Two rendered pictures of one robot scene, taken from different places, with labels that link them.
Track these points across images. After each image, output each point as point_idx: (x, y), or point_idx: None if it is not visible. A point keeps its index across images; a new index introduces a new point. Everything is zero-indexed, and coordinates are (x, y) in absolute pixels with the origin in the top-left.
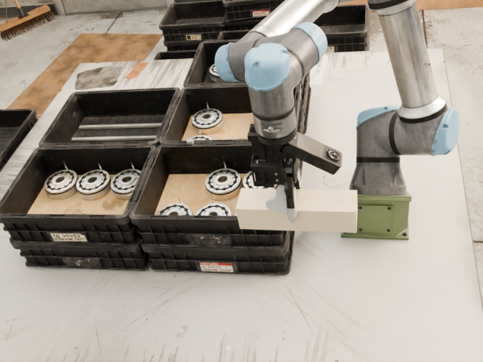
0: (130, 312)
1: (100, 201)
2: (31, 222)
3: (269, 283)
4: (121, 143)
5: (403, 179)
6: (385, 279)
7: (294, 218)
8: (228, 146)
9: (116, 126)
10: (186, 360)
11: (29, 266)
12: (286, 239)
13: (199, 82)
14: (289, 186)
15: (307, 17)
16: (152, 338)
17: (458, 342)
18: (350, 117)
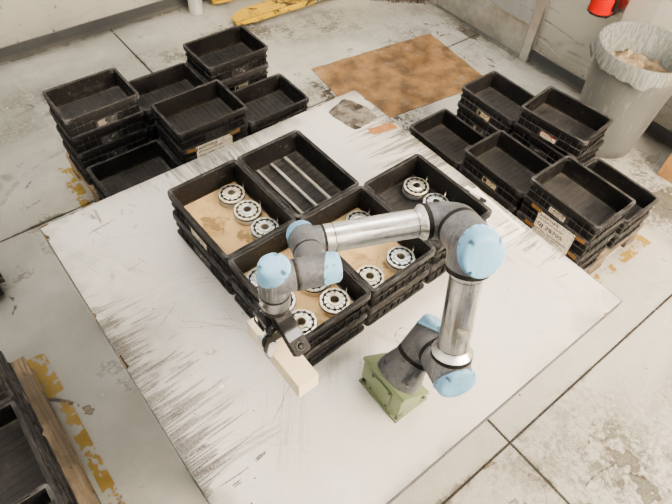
0: (198, 313)
1: (240, 227)
2: (182, 213)
3: None
4: (279, 199)
5: (417, 383)
6: (349, 433)
7: (268, 357)
8: None
9: (305, 176)
10: (194, 372)
11: (178, 233)
12: (306, 354)
13: (388, 185)
14: (265, 340)
15: (380, 239)
16: (192, 341)
17: None
18: None
